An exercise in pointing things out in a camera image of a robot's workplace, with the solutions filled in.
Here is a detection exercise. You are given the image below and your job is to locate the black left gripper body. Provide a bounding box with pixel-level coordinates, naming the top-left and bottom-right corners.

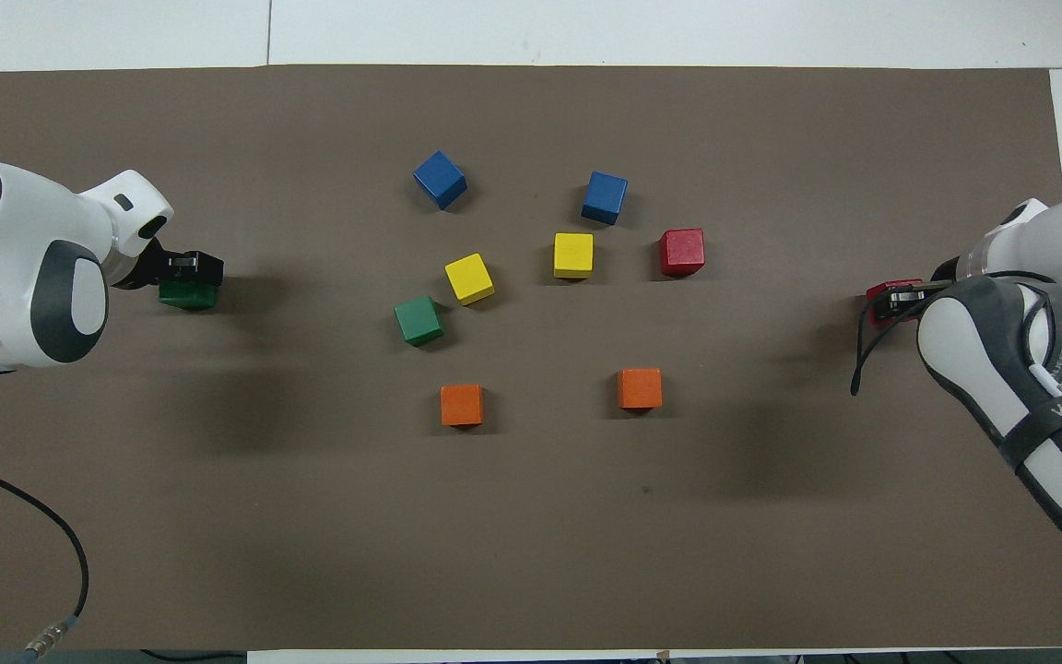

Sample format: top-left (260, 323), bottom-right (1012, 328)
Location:
top-left (114, 238), bottom-right (225, 290)

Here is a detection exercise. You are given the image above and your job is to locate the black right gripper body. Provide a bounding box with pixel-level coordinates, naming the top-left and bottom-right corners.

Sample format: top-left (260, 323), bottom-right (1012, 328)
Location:
top-left (883, 258), bottom-right (963, 311)

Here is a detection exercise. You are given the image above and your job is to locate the green wooden block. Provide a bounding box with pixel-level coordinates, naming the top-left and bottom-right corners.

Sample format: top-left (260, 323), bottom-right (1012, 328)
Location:
top-left (394, 295), bottom-right (445, 348)
top-left (159, 279), bottom-right (219, 313)

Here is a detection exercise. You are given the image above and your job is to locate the red wooden block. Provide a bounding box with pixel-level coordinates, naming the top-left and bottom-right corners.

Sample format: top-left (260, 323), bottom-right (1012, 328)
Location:
top-left (659, 228), bottom-right (706, 279)
top-left (867, 279), bottom-right (924, 326)

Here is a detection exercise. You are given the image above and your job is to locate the blue wooden block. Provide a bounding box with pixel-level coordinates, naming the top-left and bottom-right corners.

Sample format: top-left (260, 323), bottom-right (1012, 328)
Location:
top-left (581, 171), bottom-right (629, 227)
top-left (413, 150), bottom-right (468, 211)

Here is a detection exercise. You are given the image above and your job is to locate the yellow wooden block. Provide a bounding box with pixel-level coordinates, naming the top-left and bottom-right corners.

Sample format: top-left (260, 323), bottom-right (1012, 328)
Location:
top-left (553, 232), bottom-right (595, 279)
top-left (444, 253), bottom-right (496, 306)

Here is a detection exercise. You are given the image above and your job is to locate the orange wooden block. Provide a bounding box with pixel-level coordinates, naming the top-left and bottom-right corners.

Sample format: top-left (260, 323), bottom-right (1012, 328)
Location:
top-left (440, 384), bottom-right (485, 428)
top-left (617, 368), bottom-right (664, 410)

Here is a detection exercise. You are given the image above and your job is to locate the brown table mat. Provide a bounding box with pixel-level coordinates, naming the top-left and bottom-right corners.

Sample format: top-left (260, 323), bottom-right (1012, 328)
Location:
top-left (0, 63), bottom-right (1062, 651)

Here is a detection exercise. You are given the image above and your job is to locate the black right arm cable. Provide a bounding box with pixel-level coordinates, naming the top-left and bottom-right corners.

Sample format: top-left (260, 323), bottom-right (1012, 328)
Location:
top-left (850, 269), bottom-right (1062, 397)

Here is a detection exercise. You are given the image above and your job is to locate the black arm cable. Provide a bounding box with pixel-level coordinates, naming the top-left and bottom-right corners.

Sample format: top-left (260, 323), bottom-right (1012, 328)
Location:
top-left (850, 269), bottom-right (1062, 397)
top-left (0, 456), bottom-right (91, 658)

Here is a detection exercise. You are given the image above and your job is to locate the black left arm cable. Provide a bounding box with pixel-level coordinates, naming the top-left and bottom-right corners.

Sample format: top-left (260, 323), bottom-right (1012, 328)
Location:
top-left (0, 456), bottom-right (91, 658)

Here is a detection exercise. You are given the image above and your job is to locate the black left base cable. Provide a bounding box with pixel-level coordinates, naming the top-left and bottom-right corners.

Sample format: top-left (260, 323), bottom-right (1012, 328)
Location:
top-left (139, 648), bottom-right (248, 661)

